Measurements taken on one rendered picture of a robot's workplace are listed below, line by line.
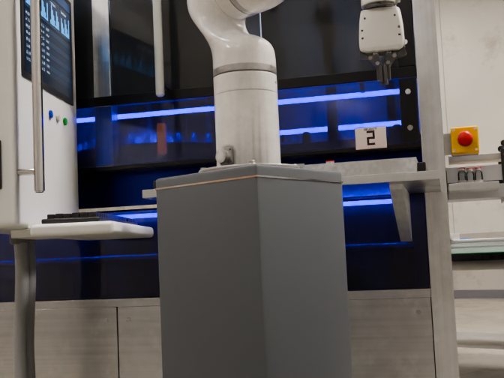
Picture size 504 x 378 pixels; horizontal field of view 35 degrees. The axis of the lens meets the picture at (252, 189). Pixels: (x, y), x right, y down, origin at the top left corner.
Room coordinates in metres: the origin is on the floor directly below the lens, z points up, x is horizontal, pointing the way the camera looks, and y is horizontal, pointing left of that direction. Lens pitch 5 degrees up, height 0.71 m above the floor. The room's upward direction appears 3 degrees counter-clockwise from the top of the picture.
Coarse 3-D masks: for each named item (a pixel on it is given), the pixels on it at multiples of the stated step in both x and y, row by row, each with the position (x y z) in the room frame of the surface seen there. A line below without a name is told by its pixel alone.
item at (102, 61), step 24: (96, 0) 2.35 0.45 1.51; (96, 24) 2.35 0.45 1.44; (96, 48) 2.35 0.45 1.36; (96, 72) 2.35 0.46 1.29; (360, 72) 2.16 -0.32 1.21; (408, 72) 2.13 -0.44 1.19; (96, 96) 2.35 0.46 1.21; (120, 96) 2.34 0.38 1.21; (144, 96) 2.32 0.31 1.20; (168, 96) 2.30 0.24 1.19; (192, 96) 2.28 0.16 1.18; (408, 144) 2.14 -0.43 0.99; (96, 168) 2.36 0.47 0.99; (120, 168) 2.34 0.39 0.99
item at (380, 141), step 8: (360, 128) 2.17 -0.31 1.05; (368, 128) 2.16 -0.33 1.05; (376, 128) 2.15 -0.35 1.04; (384, 128) 2.15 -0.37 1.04; (360, 136) 2.17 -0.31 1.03; (368, 136) 2.16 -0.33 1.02; (376, 136) 2.15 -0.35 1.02; (384, 136) 2.15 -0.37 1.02; (360, 144) 2.17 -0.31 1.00; (376, 144) 2.15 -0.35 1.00; (384, 144) 2.15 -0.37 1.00
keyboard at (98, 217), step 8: (48, 216) 1.86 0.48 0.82; (56, 216) 1.86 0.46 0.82; (64, 216) 1.86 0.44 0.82; (72, 216) 1.85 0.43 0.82; (80, 216) 1.85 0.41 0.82; (88, 216) 1.85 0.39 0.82; (96, 216) 1.85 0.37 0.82; (104, 216) 1.93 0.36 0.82; (112, 216) 2.00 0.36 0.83; (136, 224) 2.22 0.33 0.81
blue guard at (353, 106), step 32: (288, 96) 2.21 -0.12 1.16; (320, 96) 2.19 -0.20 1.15; (352, 96) 2.17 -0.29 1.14; (384, 96) 2.15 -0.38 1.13; (96, 128) 2.35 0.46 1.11; (128, 128) 2.33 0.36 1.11; (160, 128) 2.31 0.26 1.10; (192, 128) 2.28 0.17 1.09; (288, 128) 2.22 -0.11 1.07; (320, 128) 2.19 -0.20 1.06; (352, 128) 2.17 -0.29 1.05; (96, 160) 2.36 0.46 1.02; (128, 160) 2.33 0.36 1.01; (160, 160) 2.31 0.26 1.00
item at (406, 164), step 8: (368, 160) 1.79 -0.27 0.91; (376, 160) 1.79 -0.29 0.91; (384, 160) 1.78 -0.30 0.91; (392, 160) 1.78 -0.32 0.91; (400, 160) 1.77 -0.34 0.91; (408, 160) 1.77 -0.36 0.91; (416, 160) 1.78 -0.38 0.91; (304, 168) 1.83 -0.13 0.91; (312, 168) 1.82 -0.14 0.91; (320, 168) 1.82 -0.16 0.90; (328, 168) 1.81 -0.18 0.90; (336, 168) 1.81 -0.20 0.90; (344, 168) 1.80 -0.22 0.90; (352, 168) 1.80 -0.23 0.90; (360, 168) 1.80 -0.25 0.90; (368, 168) 1.79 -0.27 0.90; (376, 168) 1.79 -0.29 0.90; (384, 168) 1.78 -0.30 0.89; (392, 168) 1.78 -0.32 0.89; (400, 168) 1.77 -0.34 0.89; (408, 168) 1.77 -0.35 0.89; (416, 168) 1.76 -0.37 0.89
